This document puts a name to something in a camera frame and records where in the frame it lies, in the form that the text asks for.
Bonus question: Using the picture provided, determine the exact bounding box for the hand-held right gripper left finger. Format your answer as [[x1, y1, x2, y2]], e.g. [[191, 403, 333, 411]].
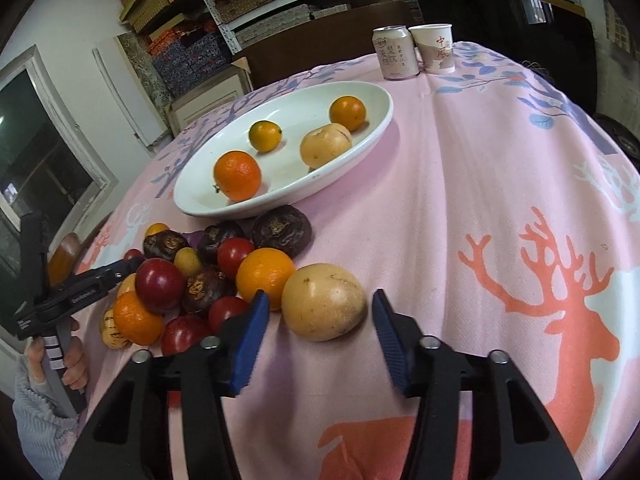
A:
[[60, 290, 271, 480]]

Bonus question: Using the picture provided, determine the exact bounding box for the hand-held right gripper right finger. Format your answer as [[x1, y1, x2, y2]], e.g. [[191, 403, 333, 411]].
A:
[[371, 288, 583, 480]]

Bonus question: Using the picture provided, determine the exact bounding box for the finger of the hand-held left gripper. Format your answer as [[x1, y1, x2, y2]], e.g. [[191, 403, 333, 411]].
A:
[[70, 257, 147, 313]]

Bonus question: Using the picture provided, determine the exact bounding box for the large yellow-orange persimmon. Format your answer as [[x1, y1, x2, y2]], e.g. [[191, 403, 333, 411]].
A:
[[101, 308, 126, 348]]

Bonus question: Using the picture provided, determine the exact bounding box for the dark red plum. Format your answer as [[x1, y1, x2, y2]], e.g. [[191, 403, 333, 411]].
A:
[[135, 257, 187, 313], [160, 315, 211, 356]]

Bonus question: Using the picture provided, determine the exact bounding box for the large yellow passion fruit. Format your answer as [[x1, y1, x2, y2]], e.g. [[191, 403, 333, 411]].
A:
[[281, 262, 368, 342]]

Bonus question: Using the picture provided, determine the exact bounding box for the large dark purple passion fruit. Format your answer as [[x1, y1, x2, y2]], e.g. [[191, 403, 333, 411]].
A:
[[250, 205, 313, 259]]

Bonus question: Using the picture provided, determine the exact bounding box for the white oval bowl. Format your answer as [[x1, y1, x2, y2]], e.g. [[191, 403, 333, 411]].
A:
[[172, 80, 395, 219]]

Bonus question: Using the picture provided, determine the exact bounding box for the person's left forearm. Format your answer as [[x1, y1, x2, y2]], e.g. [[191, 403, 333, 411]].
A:
[[12, 355, 83, 480]]

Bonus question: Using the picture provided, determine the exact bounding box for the person's left hand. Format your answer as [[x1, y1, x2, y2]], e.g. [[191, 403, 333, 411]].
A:
[[25, 317, 90, 391]]

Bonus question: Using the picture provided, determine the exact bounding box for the brown wooden chair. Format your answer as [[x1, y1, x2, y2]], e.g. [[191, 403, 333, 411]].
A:
[[47, 232, 83, 286]]

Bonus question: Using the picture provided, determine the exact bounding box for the white framed window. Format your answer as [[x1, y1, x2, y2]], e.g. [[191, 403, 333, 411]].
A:
[[0, 45, 118, 281]]

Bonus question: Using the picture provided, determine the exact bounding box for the pink printed tablecloth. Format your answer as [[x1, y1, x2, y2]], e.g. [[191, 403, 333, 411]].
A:
[[75, 40, 640, 480]]

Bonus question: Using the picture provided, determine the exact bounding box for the white door panel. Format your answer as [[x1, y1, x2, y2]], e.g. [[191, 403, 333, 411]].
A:
[[92, 47, 173, 148]]

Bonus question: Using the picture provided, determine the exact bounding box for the tan passion fruit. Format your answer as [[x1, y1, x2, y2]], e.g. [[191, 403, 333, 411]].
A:
[[299, 122, 353, 169]]

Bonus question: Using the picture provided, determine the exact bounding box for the cream framed wooden panel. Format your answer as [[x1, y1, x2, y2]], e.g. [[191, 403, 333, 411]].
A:
[[167, 65, 253, 136]]

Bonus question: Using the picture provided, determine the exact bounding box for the small yellow citrus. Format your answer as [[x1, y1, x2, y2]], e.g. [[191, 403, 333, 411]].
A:
[[249, 120, 283, 152]]

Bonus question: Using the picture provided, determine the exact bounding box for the grey speckled stone slab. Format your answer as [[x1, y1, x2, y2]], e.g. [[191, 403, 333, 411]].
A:
[[117, 30, 173, 131]]

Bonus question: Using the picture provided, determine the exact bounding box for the stack of blue patterned boxes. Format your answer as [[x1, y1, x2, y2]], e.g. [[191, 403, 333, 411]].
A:
[[150, 30, 233, 98]]

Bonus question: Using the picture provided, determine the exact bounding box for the stack of orange patterned boxes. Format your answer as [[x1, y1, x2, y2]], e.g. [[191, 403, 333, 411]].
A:
[[147, 17, 218, 56]]

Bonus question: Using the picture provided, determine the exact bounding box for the white metal shelf rack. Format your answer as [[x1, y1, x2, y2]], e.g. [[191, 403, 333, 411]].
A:
[[182, 0, 586, 56]]

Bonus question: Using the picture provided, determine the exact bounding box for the pale drink can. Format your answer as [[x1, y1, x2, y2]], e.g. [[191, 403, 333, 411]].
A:
[[372, 25, 421, 81]]

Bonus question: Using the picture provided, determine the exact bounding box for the dark brown wooden board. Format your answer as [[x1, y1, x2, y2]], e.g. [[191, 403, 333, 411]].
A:
[[232, 0, 418, 91]]

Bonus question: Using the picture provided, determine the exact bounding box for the white paper cup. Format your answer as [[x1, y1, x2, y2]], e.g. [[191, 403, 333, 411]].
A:
[[409, 23, 456, 76]]

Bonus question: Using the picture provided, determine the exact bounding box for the dark round object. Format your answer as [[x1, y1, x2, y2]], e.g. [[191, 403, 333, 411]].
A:
[[595, 112, 640, 171]]

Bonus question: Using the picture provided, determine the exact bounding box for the stack of grey patterned boxes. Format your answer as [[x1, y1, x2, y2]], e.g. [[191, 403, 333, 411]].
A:
[[235, 2, 351, 48]]

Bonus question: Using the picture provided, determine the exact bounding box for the black screen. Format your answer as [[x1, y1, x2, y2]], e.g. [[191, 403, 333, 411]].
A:
[[415, 0, 598, 116]]

